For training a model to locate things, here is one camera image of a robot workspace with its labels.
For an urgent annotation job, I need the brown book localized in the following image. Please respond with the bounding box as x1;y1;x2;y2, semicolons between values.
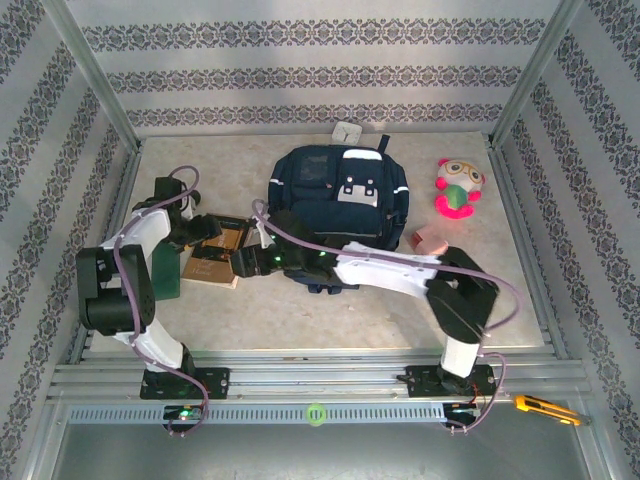
180;213;254;290

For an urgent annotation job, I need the green translucent plastic case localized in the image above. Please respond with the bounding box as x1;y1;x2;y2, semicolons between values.
152;239;182;301

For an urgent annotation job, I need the navy blue backpack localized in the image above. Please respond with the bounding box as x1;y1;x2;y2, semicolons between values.
267;133;411;296

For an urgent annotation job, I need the small pink box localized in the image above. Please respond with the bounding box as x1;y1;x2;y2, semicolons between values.
410;224;449;255

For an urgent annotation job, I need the white square clock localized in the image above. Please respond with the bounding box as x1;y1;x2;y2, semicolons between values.
331;121;364;144

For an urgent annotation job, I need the small circuit board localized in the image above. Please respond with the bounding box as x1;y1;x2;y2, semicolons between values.
163;404;206;422
443;402;485;420

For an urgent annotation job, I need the pink plush toy with glasses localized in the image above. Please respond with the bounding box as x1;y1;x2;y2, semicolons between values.
433;157;485;221

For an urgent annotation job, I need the yellow utility knife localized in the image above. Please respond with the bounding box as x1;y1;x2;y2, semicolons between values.
514;394;584;426

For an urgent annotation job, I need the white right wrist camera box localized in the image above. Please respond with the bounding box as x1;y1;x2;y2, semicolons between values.
251;219;272;250

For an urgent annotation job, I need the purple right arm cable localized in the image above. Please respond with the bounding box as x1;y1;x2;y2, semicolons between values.
249;199;526;436

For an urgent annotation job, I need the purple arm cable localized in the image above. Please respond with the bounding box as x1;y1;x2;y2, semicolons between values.
112;164;211;437
249;199;526;436

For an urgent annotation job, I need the aluminium side rail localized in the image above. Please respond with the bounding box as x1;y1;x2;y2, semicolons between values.
67;142;144;364
484;134;571;359

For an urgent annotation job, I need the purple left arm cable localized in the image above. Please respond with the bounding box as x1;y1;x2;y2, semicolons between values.
112;164;211;437

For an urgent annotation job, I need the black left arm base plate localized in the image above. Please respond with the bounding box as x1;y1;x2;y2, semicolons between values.
139;367;231;400

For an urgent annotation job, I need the aluminium base rail beam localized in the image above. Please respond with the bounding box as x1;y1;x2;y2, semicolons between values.
47;347;594;404

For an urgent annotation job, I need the grey slotted cable duct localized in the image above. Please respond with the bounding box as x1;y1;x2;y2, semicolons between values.
67;403;446;426

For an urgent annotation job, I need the aluminium upright post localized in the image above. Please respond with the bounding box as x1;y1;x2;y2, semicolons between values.
39;0;141;151
487;0;584;149

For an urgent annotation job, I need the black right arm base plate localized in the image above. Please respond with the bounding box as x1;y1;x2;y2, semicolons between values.
404;364;496;399

